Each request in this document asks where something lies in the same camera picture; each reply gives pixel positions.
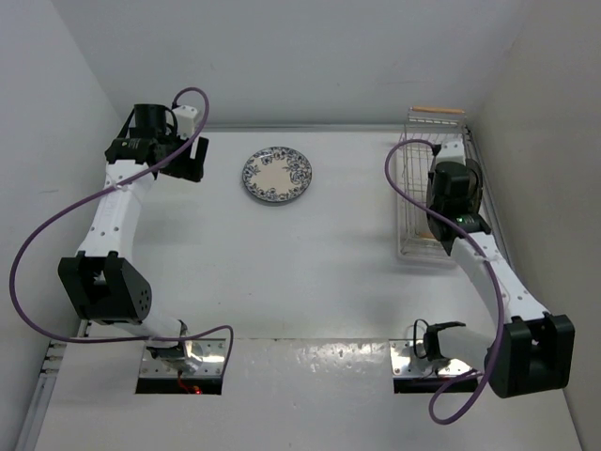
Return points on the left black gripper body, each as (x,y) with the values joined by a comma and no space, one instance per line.
(178,167)

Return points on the white wire dish rack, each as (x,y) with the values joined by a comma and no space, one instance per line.
(433,124)

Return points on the left aluminium frame rail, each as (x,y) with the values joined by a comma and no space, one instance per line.
(41,397)

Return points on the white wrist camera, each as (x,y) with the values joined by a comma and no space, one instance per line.
(451,150)
(187,120)

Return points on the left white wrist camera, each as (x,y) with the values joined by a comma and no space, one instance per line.
(187,120)

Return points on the blue floral plate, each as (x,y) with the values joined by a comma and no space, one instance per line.
(277,175)

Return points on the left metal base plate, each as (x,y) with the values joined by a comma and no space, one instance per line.
(211,357)

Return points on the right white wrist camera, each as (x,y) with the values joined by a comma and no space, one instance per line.
(451,150)

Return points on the brown rim cream plate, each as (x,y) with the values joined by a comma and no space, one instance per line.
(476,186)

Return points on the metal base plate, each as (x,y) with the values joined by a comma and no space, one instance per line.
(211,357)
(413,375)

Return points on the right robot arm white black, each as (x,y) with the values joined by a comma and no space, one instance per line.
(532,349)

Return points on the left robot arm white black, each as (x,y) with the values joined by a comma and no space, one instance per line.
(100,280)

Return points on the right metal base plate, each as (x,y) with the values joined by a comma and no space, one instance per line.
(413,375)

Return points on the back aluminium frame rail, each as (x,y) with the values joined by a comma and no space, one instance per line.
(386,127)

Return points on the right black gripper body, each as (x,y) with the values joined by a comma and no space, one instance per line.
(435,206)

